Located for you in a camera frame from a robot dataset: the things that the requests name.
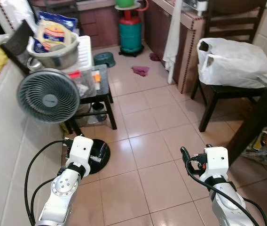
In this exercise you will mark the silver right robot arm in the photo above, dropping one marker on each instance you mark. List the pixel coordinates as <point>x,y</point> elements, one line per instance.
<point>225,202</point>

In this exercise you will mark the brown kitchen counter cabinet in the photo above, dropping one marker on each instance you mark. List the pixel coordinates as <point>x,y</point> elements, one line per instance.
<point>190,52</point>

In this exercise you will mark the black side table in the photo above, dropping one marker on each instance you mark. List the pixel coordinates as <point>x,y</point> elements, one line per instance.
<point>106,96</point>

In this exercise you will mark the white plastic bag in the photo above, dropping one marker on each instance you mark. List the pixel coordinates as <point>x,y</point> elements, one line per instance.
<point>234,63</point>

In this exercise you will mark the grey standing fan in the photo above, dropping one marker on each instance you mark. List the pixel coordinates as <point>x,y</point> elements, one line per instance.
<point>49,96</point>

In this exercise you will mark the green red gas cylinder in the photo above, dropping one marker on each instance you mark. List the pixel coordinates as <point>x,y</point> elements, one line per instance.
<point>131,35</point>

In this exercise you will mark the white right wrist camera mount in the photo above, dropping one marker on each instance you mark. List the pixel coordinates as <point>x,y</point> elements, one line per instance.
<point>216,161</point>

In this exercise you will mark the beige plastic basin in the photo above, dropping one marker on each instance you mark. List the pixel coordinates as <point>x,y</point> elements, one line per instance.
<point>53,57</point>

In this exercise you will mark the small green plastic stool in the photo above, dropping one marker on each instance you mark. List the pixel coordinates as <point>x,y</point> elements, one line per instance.
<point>104,59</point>

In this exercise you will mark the small purple rag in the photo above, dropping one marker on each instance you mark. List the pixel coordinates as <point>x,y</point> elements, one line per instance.
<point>155,57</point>

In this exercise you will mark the white hanging towel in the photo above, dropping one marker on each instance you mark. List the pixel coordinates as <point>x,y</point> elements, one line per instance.
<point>172,42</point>

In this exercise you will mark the black dustpan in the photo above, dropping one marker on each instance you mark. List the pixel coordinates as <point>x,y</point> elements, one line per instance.
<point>19,41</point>

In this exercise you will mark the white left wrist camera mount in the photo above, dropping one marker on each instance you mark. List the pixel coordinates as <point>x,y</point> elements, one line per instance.
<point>80,149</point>

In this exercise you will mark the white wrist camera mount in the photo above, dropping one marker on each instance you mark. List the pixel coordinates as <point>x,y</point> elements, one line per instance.
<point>80,149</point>
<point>216,161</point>

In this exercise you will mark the green plastic bowl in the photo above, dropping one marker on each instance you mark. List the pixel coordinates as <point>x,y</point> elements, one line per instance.
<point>128,3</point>

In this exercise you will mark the blue yellow snack bag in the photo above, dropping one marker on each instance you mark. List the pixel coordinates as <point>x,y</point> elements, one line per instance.
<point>53,30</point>

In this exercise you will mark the clear plastic container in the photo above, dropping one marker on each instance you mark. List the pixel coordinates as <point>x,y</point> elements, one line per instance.
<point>84,84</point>

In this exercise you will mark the white plastic crate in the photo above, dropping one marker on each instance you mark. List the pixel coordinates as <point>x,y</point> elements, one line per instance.
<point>86,52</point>

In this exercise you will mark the purple cloth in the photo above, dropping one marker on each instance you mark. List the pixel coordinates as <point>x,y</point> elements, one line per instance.
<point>140,71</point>

